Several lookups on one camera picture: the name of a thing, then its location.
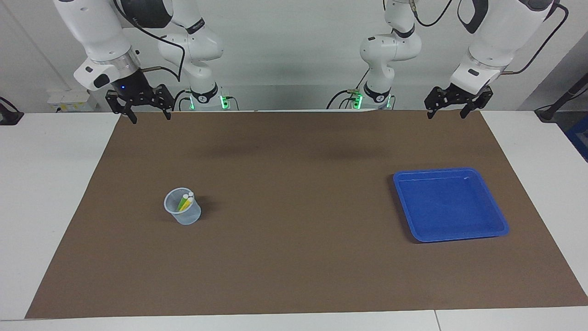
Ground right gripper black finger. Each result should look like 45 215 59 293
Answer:
106 90 138 125
154 84 174 121

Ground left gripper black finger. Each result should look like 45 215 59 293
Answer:
424 87 453 120
461 87 493 119

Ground blue plastic tray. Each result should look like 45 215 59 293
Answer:
393 167 509 243

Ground white power strip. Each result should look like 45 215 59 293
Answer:
47 90 99 112

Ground blue crate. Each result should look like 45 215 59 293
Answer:
566 115 588 162

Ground clear plastic cup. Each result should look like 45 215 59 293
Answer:
164 187 202 226

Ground brown table mat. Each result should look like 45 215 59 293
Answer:
25 109 588 319

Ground black right base cables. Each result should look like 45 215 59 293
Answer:
172 89 193 111

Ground black base cables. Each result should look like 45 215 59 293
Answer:
326 69 370 110
172 89 193 111

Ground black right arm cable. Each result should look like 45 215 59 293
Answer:
113 0 187 83

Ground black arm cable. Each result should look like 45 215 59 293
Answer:
113 0 187 83
501 2 570 75

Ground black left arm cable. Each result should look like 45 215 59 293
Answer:
501 2 570 75

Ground black camera stand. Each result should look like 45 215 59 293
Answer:
535 74 588 122

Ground black left base cables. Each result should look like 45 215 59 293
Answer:
326 69 370 110

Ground black clamp mount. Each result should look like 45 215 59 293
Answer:
0 97 24 126

